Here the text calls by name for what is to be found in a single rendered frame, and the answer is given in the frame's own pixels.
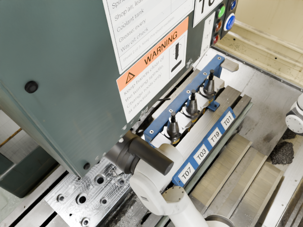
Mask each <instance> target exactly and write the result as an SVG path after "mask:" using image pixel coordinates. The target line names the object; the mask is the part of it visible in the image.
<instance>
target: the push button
mask: <svg viewBox="0 0 303 227"><path fill-rule="evenodd" d="M234 22H235V16H234V15H232V16H231V17H230V18H229V20H228V22H227V24H226V30H229V29H231V27H232V26H233V24H234Z"/></svg>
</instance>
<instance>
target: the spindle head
mask: <svg viewBox="0 0 303 227"><path fill-rule="evenodd" d="M227 3H228V0H222V1H221V2H220V3H219V4H218V5H217V6H216V7H215V8H214V9H213V10H212V11H211V12H210V13H209V14H208V15H207V16H205V17H204V18H203V19H202V20H201V21H200V22H199V23H198V24H197V25H196V26H195V27H194V28H193V15H194V9H193V11H191V12H190V13H189V14H188V15H187V16H186V17H185V18H183V19H182V20H181V21H180V22H179V23H178V24H177V25H176V26H174V27H173V28H172V29H171V30H170V31H169V32H168V33H166V34H165V35H164V36H163V37H162V38H161V39H160V40H159V41H158V42H160V41H161V40H162V39H163V38H164V37H165V36H166V35H168V34H169V33H170V32H171V31H172V30H173V29H174V28H175V27H177V26H178V25H179V24H180V23H181V22H182V21H183V20H185V19H186V18H187V17H188V32H187V44H186V56H185V66H184V67H183V68H182V69H181V70H180V71H179V72H178V73H177V74H176V75H175V76H174V77H173V78H172V79H171V80H170V81H169V82H168V83H167V84H166V85H165V86H164V87H163V88H162V89H161V90H160V91H159V92H158V93H157V94H156V95H155V96H154V97H153V98H152V99H151V100H150V101H149V102H148V103H147V104H146V105H145V106H144V107H143V108H142V109H141V110H140V111H139V112H138V113H137V114H136V115H135V116H134V117H133V118H132V119H131V120H130V121H129V122H128V123H127V120H126V116H125V112H124V108H123V104H122V100H121V97H120V93H119V89H118V85H117V81H116V80H117V79H118V78H119V77H120V76H122V75H123V74H124V73H125V72H126V71H127V70H128V69H129V68H131V67H132V66H133V65H134V64H135V63H136V62H137V61H139V59H141V58H142V57H143V56H144V55H145V54H146V53H147V52H148V51H149V50H151V49H152V48H153V47H154V46H155V45H156V44H157V43H158V42H157V43H155V44H154V45H153V46H152V47H151V48H150V49H149V50H147V51H146V52H145V53H144V54H143V55H142V56H141V57H139V58H138V59H137V60H136V61H135V62H134V63H133V64H132V65H130V66H129V67H128V68H127V69H126V70H125V71H124V72H122V73H121V74H120V73H119V68H118V65H117V60H116V56H115V51H114V47H113V43H112V39H111V35H110V30H109V26H108V22H107V18H106V13H105V9H104V5H103V0H0V109H1V110H2V111H3V112H4V113H5V114H6V115H7V116H9V117H10V118H11V119H12V120H13V121H14V122H15V123H16V124H17V125H18V126H19V127H21V128H22V129H23V130H24V131H25V132H26V133H27V134H28V135H29V136H30V137H31V138H32V139H33V140H34V141H35V142H36V143H38V144H39V145H40V146H41V147H42V148H43V149H44V150H45V151H46V152H47V153H48V154H50V155H51V156H52V157H53V158H54V159H55V160H56V161H57V162H58V163H59V164H60V165H62V166H63V167H64V168H65V169H66V170H67V171H68V172H69V173H70V174H73V175H76V176H77V177H78V178H82V177H84V176H85V175H86V174H87V173H88V172H89V171H90V170H91V169H92V168H93V167H94V166H95V165H96V164H97V163H98V162H99V161H100V160H101V159H102V157H103V156H104V155H105V154H106V153H107V152H108V151H109V150H110V149H111V148H112V147H113V146H114V145H115V144H116V143H117V142H118V141H119V140H120V139H121V138H122V137H123V136H124V135H125V134H126V133H127V132H128V131H129V130H130V129H131V128H132V127H133V126H134V124H135V123H136V122H137V121H138V120H139V119H140V118H141V117H142V116H143V115H144V114H145V113H146V112H147V111H148V110H149V109H150V108H151V107H152V106H153V105H154V104H155V103H156V102H157V101H158V100H159V99H160V98H161V97H162V96H163V95H164V94H165V93H166V92H167V91H168V90H169V89H170V88H171V87H172V86H173V85H174V84H175V83H176V82H177V81H178V80H179V79H180V78H181V76H182V75H183V74H184V73H185V72H186V71H187V70H188V69H189V68H190V67H191V66H192V65H193V64H194V63H195V62H196V61H197V60H198V59H199V58H200V55H201V48H202V39H203V32H204V26H205V20H206V19H207V18H208V17H210V16H211V15H212V14H213V13H214V12H215V17H214V23H213V28H212V34H211V41H212V38H213V36H214V35H215V34H216V33H214V32H213V29H214V26H215V24H216V22H217V21H218V20H219V19H217V18H216V13H217V10H218V8H219V7H220V6H221V5H222V4H225V12H226V7H227ZM194 5H195V3H194ZM225 12H224V14H223V15H222V17H221V18H220V19H222V26H221V28H220V30H219V31H218V33H219V34H220V36H221V31H222V27H223V22H224V18H225ZM211 41H210V46H209V47H211V46H212V45H211Z"/></svg>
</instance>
